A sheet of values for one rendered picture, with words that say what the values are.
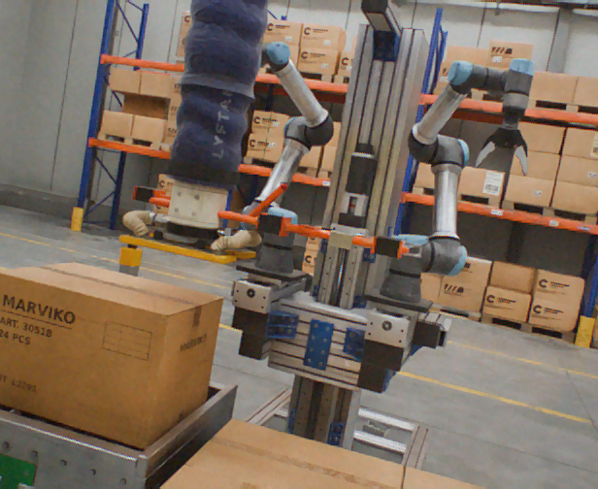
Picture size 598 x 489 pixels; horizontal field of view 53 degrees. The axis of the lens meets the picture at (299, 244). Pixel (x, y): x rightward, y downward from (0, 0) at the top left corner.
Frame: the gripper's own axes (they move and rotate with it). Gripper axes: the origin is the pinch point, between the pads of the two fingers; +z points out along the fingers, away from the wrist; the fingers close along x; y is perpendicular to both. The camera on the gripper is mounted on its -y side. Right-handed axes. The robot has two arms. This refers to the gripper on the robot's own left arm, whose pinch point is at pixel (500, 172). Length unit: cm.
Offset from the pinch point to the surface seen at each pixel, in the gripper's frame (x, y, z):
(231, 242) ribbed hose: 68, -40, 35
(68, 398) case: 106, -52, 89
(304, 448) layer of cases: 41, -17, 98
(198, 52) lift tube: 88, -42, -17
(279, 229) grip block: 57, -33, 29
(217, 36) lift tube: 83, -41, -22
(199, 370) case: 80, -22, 80
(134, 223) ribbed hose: 99, -43, 35
